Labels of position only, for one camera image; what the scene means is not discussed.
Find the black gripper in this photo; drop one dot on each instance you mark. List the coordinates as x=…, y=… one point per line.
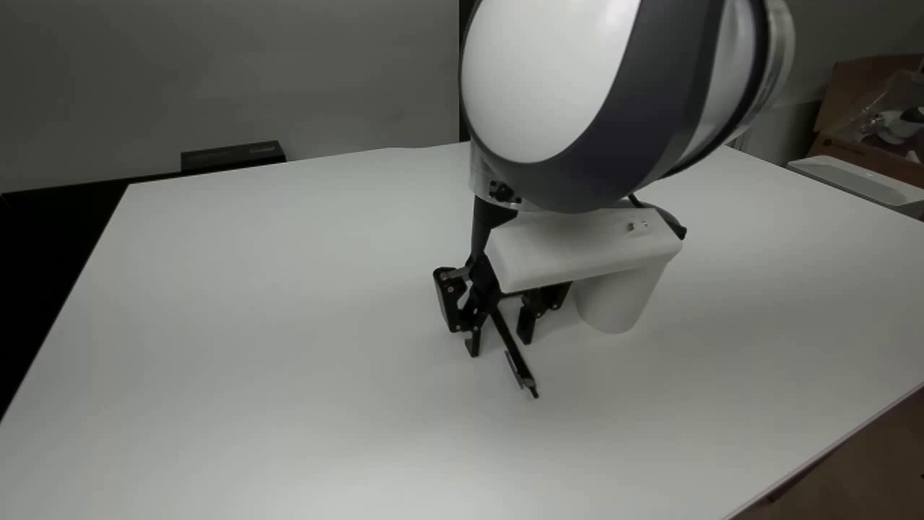
x=484, y=241

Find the black pen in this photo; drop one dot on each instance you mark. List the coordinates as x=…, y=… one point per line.
x=520, y=372

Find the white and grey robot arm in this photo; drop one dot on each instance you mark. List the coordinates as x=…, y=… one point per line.
x=559, y=77

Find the grey mug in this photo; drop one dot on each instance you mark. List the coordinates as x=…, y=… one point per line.
x=617, y=309

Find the white bin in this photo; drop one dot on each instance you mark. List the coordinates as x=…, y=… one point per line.
x=784, y=135

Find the brown cardboard box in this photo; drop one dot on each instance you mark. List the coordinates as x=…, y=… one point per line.
x=855, y=82

